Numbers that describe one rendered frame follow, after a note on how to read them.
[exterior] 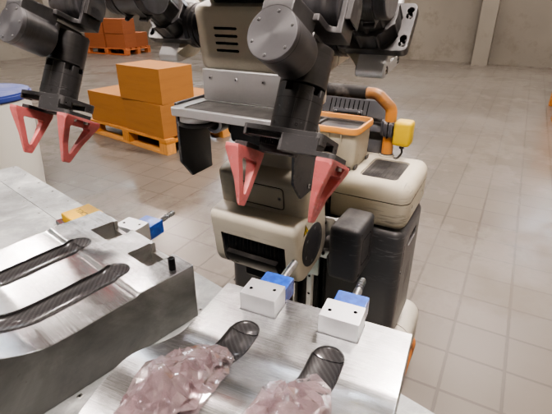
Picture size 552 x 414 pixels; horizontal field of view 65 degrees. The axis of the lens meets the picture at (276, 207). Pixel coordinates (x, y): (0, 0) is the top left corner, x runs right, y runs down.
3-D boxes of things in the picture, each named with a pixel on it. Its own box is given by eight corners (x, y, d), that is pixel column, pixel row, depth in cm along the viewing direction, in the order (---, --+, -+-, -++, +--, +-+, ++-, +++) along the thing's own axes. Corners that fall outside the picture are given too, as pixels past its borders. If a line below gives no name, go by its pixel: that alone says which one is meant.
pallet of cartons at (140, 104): (74, 137, 420) (57, 61, 388) (144, 116, 497) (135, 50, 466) (181, 158, 365) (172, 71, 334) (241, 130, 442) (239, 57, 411)
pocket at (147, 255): (156, 262, 67) (154, 241, 66) (177, 274, 64) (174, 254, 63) (131, 274, 64) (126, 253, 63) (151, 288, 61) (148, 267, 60)
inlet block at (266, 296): (279, 273, 69) (279, 244, 67) (309, 281, 67) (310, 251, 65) (241, 324, 58) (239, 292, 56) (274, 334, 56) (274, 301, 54)
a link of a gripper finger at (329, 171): (318, 226, 46) (338, 140, 46) (260, 212, 49) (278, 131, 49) (337, 227, 52) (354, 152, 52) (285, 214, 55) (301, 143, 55)
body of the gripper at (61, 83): (59, 107, 65) (68, 58, 65) (17, 99, 70) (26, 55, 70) (94, 117, 71) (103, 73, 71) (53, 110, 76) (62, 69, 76)
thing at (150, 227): (165, 221, 91) (163, 198, 89) (184, 226, 89) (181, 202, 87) (118, 250, 81) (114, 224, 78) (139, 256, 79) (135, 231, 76)
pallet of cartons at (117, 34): (114, 49, 1147) (109, 16, 1112) (153, 52, 1088) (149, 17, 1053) (85, 52, 1071) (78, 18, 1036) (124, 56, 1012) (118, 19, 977)
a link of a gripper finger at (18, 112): (26, 154, 68) (39, 94, 67) (-1, 146, 71) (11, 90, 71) (64, 160, 74) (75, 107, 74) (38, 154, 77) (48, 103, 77)
